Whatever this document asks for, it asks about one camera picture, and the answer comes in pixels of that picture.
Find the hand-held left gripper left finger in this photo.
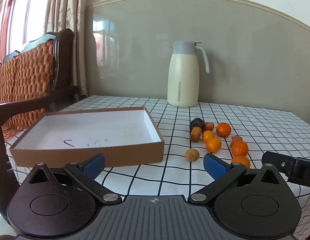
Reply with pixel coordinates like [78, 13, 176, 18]
[28, 153, 122, 204]

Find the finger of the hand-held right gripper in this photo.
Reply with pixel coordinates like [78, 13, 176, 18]
[261, 151, 299, 178]

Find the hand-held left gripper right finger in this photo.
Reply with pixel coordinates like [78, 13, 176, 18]
[188, 153, 282, 204]

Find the small orange mandarin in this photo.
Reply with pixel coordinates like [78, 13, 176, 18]
[202, 130, 215, 143]
[231, 140, 249, 157]
[216, 122, 232, 138]
[231, 156, 251, 169]
[206, 137, 222, 153]

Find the tan round longan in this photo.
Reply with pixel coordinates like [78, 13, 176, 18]
[185, 148, 200, 162]

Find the brown cardboard box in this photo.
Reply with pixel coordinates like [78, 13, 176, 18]
[9, 106, 165, 168]

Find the dark purple mangosteen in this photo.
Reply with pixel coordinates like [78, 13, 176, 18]
[189, 118, 205, 132]

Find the checkered white tablecloth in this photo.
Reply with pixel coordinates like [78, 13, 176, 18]
[6, 95, 310, 240]

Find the cream thermos jug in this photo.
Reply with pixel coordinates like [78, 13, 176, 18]
[167, 41, 210, 108]

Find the wooden sofa with orange cushions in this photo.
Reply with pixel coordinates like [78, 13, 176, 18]
[0, 29, 81, 220]

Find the beige patterned curtain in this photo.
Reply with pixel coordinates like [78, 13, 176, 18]
[43, 0, 103, 98]

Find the red framed window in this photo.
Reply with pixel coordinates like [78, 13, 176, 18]
[0, 0, 55, 65]

